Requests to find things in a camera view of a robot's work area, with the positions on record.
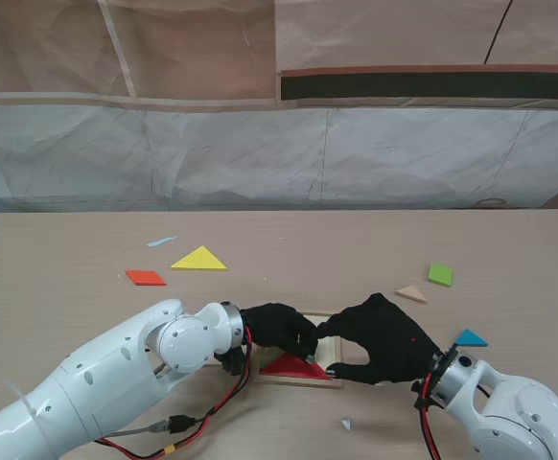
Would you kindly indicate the orange tangram parallelogram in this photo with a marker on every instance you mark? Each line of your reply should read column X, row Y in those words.
column 146, row 278

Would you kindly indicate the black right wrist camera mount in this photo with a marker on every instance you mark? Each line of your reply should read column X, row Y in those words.
column 422, row 395

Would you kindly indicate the marble print backdrop sheet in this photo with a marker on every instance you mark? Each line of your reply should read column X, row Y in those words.
column 260, row 153

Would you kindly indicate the black strip with red edge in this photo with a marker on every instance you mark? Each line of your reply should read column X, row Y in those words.
column 427, row 86

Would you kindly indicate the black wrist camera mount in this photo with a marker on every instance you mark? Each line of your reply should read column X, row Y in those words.
column 422, row 395
column 231, row 361

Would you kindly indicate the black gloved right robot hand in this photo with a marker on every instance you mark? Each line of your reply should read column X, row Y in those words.
column 394, row 345

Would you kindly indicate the white pointed paper scrap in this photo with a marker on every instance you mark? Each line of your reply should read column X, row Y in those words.
column 346, row 423

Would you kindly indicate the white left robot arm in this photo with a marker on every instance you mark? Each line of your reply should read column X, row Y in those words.
column 106, row 374

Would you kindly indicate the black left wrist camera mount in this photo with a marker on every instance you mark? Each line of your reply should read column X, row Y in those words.
column 231, row 361

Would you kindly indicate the blue small tangram triangle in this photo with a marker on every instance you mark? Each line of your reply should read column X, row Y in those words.
column 470, row 339

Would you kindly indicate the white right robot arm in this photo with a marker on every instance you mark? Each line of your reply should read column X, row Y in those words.
column 499, row 412

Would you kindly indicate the light blue tape scrap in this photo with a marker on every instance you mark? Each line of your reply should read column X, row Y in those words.
column 160, row 241

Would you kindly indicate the green tangram square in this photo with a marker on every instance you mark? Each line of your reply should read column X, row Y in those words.
column 439, row 274

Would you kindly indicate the square wooden tangram tray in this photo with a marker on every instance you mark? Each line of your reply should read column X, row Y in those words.
column 329, row 350

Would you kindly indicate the natural wood tangram triangle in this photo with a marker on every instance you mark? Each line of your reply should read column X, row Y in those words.
column 412, row 293

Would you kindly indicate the red large tangram triangle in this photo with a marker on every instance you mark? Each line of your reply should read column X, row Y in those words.
column 293, row 369

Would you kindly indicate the beige paper backdrop sheet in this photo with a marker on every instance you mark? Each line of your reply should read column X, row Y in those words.
column 188, row 48

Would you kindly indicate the yellow large tangram triangle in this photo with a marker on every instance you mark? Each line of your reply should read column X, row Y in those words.
column 201, row 261

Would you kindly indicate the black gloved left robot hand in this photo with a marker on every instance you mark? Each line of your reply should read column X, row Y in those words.
column 279, row 328

